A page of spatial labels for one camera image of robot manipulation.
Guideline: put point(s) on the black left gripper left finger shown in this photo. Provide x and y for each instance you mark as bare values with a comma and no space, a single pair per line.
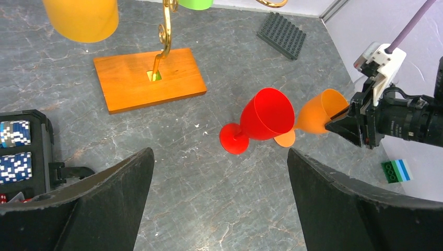
100,212

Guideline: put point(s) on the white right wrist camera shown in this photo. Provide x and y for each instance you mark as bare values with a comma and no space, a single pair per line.
380,66

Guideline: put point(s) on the green blue brick stack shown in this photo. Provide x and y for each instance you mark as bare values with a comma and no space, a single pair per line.
397,171

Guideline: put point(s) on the green wine glass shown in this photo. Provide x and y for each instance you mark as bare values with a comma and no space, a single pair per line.
196,4

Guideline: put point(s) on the dark grey building plate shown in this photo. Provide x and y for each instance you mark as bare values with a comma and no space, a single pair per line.
278,32

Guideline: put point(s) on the gold wire glass rack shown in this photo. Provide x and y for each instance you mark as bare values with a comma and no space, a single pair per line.
133,81

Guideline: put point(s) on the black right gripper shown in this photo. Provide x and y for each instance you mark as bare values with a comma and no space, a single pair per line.
415,118

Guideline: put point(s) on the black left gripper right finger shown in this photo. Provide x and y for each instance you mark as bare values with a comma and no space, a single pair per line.
338,212

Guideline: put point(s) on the yellow wine glass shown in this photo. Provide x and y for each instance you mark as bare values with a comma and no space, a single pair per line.
87,21

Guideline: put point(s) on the orange wine glass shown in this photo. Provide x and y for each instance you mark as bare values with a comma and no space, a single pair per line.
314,115

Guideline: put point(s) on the red wine glass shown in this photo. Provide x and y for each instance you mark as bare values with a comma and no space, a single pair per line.
267,115

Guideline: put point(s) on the black poker chip case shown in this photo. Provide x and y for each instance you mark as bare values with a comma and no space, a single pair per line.
28,168

